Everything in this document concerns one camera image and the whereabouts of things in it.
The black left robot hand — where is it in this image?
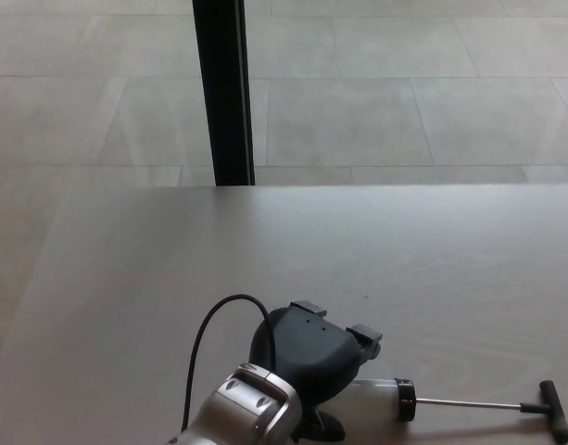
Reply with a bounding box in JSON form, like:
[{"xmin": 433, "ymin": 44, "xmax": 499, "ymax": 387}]
[{"xmin": 248, "ymin": 299, "xmax": 384, "ymax": 442}]

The white air pump black handle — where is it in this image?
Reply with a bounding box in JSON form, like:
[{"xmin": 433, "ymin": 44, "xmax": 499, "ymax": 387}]
[{"xmin": 350, "ymin": 376, "xmax": 568, "ymax": 444}]

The black vertical post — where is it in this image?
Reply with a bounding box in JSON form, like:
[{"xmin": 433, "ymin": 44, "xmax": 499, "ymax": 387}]
[{"xmin": 192, "ymin": 0, "xmax": 258, "ymax": 187}]

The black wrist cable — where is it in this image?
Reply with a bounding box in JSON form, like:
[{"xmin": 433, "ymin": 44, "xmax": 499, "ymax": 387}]
[{"xmin": 180, "ymin": 293, "xmax": 278, "ymax": 433}]

